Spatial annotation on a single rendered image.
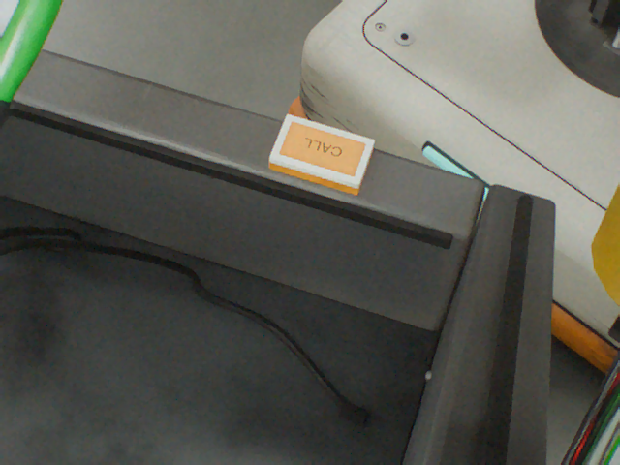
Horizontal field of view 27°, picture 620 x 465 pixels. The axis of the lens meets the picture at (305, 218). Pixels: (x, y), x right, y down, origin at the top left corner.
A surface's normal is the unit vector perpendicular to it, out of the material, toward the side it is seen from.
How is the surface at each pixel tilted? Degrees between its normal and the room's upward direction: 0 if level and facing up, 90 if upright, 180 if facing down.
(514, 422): 43
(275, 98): 0
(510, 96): 0
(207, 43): 0
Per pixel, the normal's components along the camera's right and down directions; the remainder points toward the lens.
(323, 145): 0.05, -0.48
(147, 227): -0.31, 0.82
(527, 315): 0.25, -0.92
